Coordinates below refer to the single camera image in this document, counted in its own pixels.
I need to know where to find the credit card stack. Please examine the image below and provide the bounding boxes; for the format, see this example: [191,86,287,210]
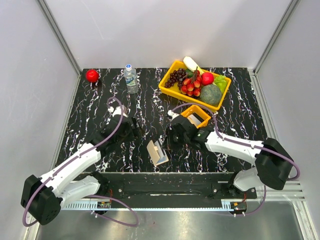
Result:
[187,113,203,126]

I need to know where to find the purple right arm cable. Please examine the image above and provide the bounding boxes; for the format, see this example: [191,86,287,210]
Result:
[167,103,301,217]

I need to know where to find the green leafy vegetable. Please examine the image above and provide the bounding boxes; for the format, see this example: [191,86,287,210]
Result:
[213,75,228,94]

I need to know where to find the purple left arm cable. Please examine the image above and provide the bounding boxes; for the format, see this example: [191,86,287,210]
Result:
[22,97,140,228]

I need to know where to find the clear plastic water bottle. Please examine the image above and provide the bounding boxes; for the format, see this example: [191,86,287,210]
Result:
[123,64,139,94]

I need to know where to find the beige leather card holder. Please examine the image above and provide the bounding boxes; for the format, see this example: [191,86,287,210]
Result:
[146,140,169,167]

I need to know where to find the red apple on table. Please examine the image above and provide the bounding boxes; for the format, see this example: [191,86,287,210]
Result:
[85,69,100,83]

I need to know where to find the white radish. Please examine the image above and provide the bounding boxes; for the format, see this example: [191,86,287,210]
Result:
[183,56,201,71]

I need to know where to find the green netted melon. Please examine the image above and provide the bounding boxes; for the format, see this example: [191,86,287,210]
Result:
[199,84,223,106]

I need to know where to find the aluminium frame rail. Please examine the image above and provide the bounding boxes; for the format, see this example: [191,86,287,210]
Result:
[36,0,83,76]

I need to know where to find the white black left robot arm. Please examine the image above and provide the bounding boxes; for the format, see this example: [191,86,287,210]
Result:
[20,105,142,226]

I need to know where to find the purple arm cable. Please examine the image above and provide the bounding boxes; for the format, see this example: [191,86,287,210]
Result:
[167,103,301,217]
[22,97,140,228]

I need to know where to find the purple grape bunch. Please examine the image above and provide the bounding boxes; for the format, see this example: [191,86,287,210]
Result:
[164,68,187,89]

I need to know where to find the red cherry bunch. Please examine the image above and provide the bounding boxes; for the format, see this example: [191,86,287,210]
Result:
[179,70,202,98]

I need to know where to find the red apple in tray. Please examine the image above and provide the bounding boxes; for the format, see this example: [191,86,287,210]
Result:
[201,72,215,86]

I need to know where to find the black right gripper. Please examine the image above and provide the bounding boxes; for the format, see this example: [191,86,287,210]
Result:
[161,126,189,151]

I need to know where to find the large yellow fruit tray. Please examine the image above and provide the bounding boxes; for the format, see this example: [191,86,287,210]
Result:
[158,60,232,112]

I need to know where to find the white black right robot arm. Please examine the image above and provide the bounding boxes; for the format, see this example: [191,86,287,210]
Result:
[166,110,293,198]

